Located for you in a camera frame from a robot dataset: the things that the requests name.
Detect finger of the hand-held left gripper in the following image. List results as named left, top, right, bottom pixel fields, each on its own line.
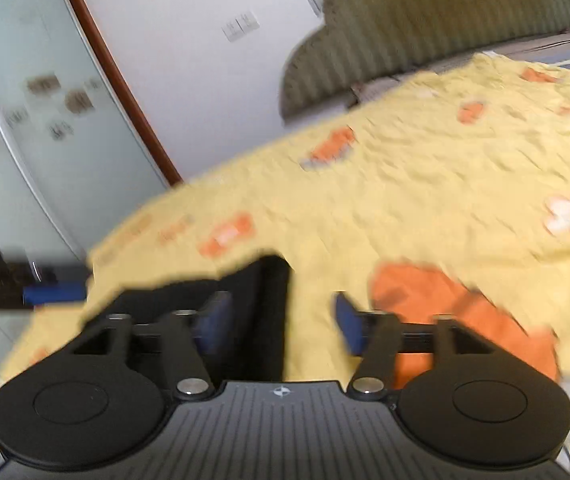
left=30, top=259, right=92, bottom=283
left=22, top=282, right=88, bottom=307

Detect brown wooden wardrobe frame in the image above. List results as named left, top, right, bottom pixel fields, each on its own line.
left=0, top=0, right=184, bottom=187

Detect black pants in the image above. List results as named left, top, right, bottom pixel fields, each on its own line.
left=84, top=255, right=293, bottom=382

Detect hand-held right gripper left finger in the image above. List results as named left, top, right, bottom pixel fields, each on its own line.
left=72, top=291, right=233, bottom=401

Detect yellow printed blanket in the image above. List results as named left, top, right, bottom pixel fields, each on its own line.
left=0, top=52, right=570, bottom=461

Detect grey patterned pillow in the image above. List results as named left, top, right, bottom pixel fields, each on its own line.
left=352, top=30, right=570, bottom=107

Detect flower-print wardrobe door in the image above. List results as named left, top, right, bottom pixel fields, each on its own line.
left=0, top=0, right=172, bottom=263

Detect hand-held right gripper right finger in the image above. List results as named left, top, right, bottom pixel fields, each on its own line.
left=335, top=292, right=496, bottom=401

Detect olive upholstered headboard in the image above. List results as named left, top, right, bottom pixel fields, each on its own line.
left=279, top=0, right=570, bottom=123

